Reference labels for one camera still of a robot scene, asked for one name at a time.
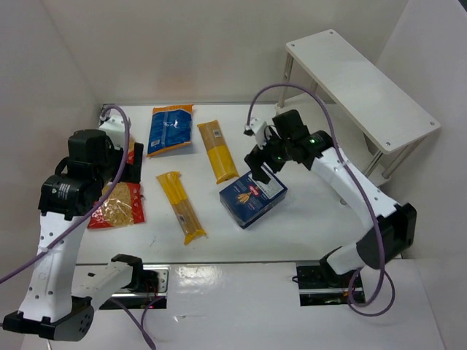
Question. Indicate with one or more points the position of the yellow spaghetti pack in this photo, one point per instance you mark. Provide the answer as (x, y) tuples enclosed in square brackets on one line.
[(218, 153), (181, 205)]

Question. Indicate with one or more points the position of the red macaroni bag upper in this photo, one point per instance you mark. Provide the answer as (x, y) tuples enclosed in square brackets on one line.
[(130, 153)]

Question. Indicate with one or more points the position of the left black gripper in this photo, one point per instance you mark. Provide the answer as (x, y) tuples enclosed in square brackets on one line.
[(135, 165)]

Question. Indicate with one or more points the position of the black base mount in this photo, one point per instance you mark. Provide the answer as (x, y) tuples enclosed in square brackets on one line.
[(152, 291), (315, 290)]

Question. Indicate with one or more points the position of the blue orange pasta bag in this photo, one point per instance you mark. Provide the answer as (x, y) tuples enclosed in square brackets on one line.
[(170, 128)]

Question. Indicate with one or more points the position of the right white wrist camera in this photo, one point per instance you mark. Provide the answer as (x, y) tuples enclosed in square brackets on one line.
[(260, 130)]

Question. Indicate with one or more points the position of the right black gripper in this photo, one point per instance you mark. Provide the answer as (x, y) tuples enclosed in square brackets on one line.
[(265, 160)]

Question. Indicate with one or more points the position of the aluminium rail left edge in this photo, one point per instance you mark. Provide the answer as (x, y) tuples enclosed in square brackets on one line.
[(105, 112)]

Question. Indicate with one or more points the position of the red macaroni bag lower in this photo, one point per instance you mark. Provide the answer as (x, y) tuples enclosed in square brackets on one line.
[(122, 208)]

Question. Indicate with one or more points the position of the white two-tier shelf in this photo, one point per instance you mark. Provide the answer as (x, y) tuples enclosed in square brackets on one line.
[(377, 124)]

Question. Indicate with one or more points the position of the red macaroni bag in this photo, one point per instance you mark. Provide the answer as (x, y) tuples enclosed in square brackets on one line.
[(130, 153), (122, 208)]

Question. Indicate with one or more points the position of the dark blue pasta box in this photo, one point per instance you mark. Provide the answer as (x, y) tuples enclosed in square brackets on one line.
[(247, 200)]

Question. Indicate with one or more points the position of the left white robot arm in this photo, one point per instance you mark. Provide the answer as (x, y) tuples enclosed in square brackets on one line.
[(52, 309)]

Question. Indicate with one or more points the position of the yellow spaghetti pack left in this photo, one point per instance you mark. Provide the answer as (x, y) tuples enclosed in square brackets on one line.
[(181, 205)]

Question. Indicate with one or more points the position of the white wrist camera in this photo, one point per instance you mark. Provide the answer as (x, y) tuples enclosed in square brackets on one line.
[(114, 128), (260, 130)]

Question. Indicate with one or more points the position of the yellow spaghetti pack right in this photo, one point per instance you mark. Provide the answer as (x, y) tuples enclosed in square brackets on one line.
[(218, 153)]

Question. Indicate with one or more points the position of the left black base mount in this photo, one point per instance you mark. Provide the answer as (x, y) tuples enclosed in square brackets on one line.
[(152, 291)]

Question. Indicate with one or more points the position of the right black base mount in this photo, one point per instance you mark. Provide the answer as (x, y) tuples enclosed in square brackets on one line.
[(315, 290)]

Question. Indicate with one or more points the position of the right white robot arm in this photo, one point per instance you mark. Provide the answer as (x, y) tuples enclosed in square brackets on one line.
[(390, 226)]

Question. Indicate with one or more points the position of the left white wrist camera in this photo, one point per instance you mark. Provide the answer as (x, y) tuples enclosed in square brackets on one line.
[(114, 128)]

